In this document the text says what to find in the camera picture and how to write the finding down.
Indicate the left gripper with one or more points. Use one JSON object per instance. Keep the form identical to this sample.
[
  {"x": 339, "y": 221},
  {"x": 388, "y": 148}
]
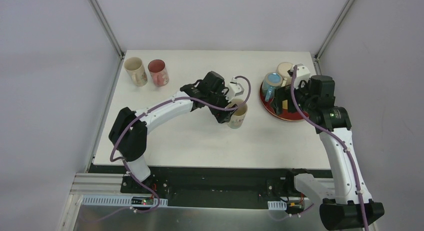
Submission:
[{"x": 220, "y": 111}]

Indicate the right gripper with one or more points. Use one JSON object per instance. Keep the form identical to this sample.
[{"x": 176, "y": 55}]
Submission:
[{"x": 282, "y": 99}]

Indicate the cream green mug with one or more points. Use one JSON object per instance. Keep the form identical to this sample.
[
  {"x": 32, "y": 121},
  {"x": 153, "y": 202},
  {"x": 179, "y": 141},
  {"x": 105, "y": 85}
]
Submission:
[{"x": 237, "y": 118}]

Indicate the pink mug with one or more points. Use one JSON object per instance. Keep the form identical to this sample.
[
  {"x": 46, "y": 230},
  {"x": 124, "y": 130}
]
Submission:
[{"x": 158, "y": 72}]

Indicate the cream floral mug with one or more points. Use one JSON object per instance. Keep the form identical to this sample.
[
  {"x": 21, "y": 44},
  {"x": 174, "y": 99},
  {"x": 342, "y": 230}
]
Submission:
[{"x": 135, "y": 69}]

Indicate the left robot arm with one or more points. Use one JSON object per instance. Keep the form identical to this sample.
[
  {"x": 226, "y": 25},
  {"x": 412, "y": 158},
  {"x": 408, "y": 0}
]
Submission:
[{"x": 131, "y": 127}]

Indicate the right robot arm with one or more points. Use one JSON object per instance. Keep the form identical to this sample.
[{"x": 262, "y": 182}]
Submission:
[{"x": 350, "y": 205}]

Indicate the yellow mug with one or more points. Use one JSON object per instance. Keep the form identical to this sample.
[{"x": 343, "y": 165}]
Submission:
[{"x": 285, "y": 104}]

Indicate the blue mug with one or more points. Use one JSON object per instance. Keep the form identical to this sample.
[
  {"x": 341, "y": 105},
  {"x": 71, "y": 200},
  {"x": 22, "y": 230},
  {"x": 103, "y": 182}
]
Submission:
[{"x": 271, "y": 82}]

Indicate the red round tray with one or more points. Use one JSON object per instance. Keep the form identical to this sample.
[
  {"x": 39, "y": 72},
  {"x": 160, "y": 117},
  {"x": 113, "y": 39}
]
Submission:
[{"x": 286, "y": 116}]

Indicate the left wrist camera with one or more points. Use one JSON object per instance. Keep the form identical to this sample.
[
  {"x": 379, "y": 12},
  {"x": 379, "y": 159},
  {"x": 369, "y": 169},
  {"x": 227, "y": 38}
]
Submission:
[{"x": 233, "y": 89}]

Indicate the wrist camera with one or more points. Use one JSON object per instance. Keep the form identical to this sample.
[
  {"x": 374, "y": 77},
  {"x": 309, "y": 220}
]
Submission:
[
  {"x": 300, "y": 74},
  {"x": 233, "y": 89}
]

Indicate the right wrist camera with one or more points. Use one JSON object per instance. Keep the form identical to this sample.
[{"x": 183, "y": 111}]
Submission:
[{"x": 300, "y": 74}]

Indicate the right white cable duct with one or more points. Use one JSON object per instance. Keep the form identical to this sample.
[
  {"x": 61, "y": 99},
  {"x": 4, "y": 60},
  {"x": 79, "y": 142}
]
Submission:
[{"x": 277, "y": 205}]

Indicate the white cable duct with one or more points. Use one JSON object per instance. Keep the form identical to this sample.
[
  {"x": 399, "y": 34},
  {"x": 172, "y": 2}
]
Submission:
[
  {"x": 277, "y": 205},
  {"x": 123, "y": 201}
]

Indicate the left aluminium frame post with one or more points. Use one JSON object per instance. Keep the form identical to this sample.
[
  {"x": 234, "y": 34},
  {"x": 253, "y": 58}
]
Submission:
[{"x": 99, "y": 13}]

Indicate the aluminium frame post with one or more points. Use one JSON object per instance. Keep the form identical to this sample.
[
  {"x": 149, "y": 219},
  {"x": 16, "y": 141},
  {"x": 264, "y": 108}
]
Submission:
[
  {"x": 334, "y": 28},
  {"x": 99, "y": 13}
]

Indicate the right aluminium frame post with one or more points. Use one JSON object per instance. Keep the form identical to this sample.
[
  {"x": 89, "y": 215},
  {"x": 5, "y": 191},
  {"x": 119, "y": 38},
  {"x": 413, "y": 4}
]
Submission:
[{"x": 334, "y": 28}]

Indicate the left white cable duct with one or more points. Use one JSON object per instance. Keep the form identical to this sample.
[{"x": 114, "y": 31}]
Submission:
[{"x": 123, "y": 201}]

